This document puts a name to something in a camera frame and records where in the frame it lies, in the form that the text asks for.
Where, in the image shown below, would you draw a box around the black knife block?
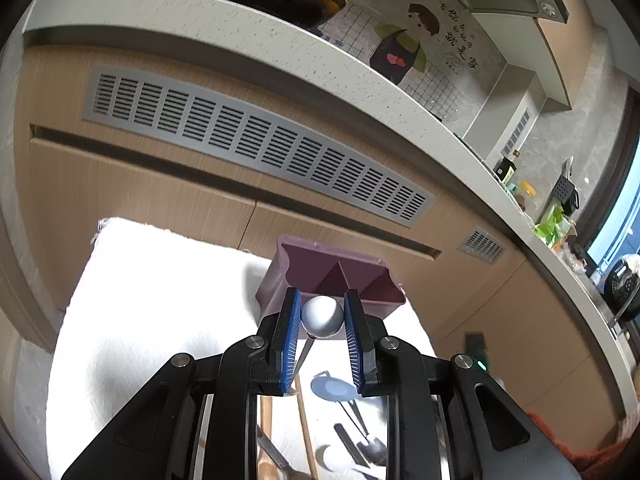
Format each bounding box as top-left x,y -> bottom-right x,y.
555,157 -> 580,213

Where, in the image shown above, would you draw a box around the wooden chopstick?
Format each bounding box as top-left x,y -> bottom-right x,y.
294,377 -> 319,480

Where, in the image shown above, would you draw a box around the purple utensil holder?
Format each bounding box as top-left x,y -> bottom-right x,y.
255,234 -> 407,318

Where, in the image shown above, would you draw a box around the white spoon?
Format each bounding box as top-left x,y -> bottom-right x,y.
320,444 -> 381,478

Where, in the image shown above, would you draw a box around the black rice cooker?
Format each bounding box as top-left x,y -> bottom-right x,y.
602,255 -> 640,323

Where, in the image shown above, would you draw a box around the orange knit cloth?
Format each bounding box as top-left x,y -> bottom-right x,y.
525,410 -> 640,480

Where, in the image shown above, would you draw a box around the wooden cabinet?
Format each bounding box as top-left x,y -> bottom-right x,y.
15,45 -> 626,456

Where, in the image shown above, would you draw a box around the grey stone countertop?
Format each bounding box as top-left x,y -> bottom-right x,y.
22,0 -> 640,411

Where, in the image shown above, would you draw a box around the round metal spoon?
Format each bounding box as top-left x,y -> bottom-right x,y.
292,296 -> 346,378

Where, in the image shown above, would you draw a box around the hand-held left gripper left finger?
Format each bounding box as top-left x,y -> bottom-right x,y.
60,287 -> 303,480

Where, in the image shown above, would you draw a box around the small grey vent grille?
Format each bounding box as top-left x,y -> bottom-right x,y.
457,227 -> 506,263

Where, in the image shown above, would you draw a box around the white cloth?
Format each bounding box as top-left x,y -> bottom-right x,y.
46,217 -> 441,480

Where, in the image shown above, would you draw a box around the metal utensil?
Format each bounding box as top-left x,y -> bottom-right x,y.
256,425 -> 291,470

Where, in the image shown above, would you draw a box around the blue spoon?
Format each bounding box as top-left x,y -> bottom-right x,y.
310,371 -> 357,405

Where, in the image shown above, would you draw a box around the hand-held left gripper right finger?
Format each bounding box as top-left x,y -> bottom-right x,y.
344,289 -> 583,480

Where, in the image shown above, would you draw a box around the green plastic bag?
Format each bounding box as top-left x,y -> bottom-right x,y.
534,205 -> 571,248

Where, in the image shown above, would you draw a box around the window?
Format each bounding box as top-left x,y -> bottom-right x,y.
585,140 -> 640,281

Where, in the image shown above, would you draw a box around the cartoon wall sticker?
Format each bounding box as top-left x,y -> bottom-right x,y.
370,2 -> 441,86

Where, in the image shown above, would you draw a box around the large grey vent grille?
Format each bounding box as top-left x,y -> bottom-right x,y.
82,65 -> 436,228

